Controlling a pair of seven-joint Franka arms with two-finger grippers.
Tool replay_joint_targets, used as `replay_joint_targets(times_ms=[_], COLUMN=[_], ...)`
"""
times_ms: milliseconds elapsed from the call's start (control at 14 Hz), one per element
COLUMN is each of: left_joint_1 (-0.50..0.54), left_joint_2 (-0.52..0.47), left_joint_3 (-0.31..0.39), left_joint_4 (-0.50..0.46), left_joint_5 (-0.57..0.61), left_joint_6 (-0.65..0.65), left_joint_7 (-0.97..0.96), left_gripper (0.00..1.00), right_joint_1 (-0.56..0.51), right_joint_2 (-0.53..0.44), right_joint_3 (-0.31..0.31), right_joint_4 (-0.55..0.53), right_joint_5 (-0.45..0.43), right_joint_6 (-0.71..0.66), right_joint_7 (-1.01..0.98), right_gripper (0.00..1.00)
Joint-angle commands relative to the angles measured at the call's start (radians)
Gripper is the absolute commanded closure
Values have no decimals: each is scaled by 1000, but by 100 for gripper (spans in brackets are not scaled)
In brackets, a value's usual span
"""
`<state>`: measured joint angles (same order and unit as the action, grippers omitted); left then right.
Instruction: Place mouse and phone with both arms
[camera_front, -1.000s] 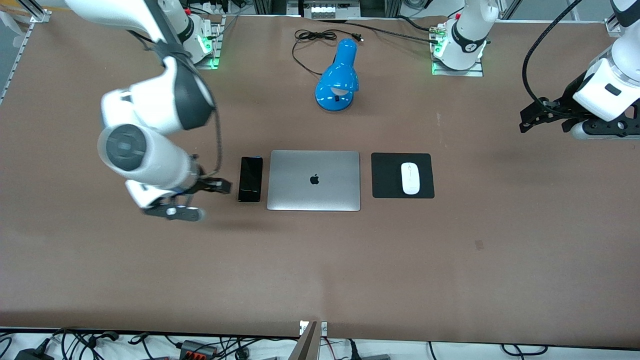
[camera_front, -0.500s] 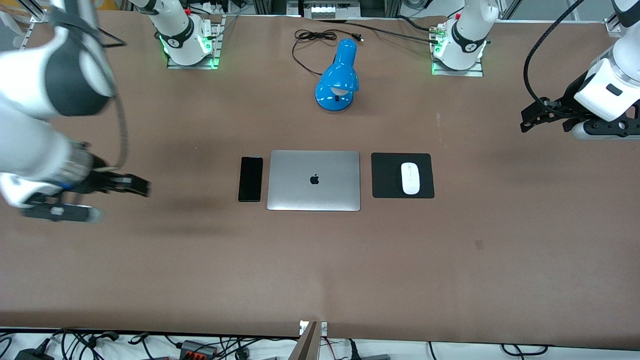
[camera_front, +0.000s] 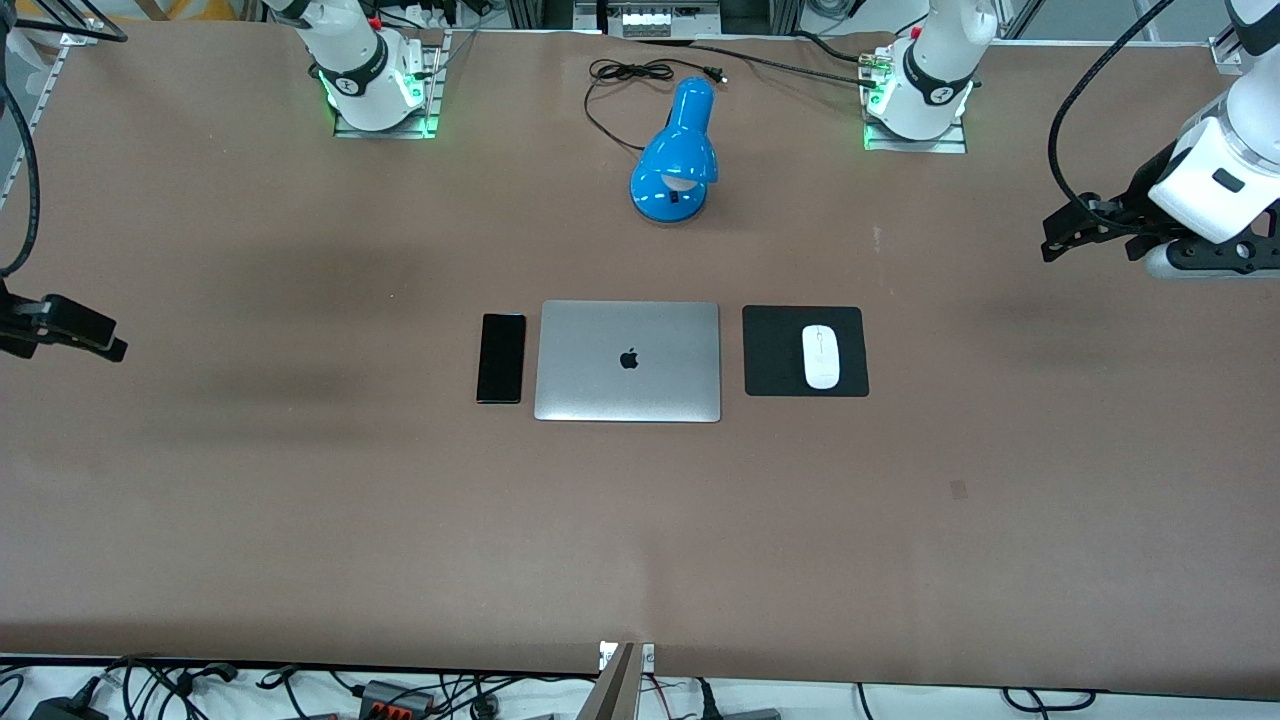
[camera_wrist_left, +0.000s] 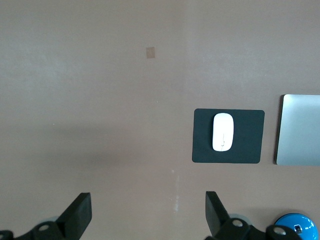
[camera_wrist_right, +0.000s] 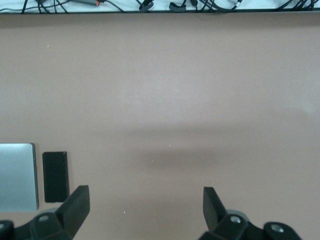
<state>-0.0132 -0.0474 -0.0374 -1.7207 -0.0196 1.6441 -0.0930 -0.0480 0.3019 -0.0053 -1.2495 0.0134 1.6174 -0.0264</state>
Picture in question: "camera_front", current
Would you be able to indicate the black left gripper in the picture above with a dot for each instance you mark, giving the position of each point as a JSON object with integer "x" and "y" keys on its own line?
{"x": 1141, "y": 203}

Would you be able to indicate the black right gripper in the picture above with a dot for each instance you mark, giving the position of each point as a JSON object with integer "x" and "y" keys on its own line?
{"x": 14, "y": 324}

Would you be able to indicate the white computer mouse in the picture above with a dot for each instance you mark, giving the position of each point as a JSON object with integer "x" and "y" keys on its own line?
{"x": 821, "y": 357}

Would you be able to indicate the black smartphone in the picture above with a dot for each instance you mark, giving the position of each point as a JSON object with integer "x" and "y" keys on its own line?
{"x": 501, "y": 358}

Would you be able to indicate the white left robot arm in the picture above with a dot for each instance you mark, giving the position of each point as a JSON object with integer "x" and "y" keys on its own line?
{"x": 1220, "y": 170}

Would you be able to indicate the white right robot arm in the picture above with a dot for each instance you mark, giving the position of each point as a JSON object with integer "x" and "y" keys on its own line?
{"x": 355, "y": 70}

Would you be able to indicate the black square mouse pad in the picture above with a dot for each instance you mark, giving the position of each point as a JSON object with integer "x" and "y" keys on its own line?
{"x": 770, "y": 351}

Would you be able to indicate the aluminium corner profile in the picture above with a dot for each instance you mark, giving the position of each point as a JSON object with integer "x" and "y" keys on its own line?
{"x": 1225, "y": 50}

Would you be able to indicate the black power adapter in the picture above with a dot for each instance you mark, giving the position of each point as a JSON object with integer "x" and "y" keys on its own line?
{"x": 65, "y": 709}

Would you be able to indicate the blue desk lamp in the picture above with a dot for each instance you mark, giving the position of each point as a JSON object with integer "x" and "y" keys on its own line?
{"x": 676, "y": 150}

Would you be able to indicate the silver closed laptop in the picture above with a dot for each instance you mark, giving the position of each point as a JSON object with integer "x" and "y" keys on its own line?
{"x": 628, "y": 361}

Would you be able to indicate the grey power strip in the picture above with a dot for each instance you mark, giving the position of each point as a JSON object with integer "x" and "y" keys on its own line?
{"x": 655, "y": 22}

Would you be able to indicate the black box with orange connectors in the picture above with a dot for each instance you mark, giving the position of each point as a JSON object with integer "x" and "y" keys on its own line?
{"x": 397, "y": 697}

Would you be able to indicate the black plug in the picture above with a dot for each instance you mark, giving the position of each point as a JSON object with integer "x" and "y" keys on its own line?
{"x": 707, "y": 702}

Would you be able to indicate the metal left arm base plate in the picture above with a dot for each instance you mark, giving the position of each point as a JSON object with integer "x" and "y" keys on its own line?
{"x": 955, "y": 140}

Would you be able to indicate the perforated aluminium rail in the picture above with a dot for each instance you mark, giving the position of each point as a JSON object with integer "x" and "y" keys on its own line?
{"x": 45, "y": 90}

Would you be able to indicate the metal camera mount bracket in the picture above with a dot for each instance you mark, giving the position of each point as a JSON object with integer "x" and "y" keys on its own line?
{"x": 625, "y": 685}

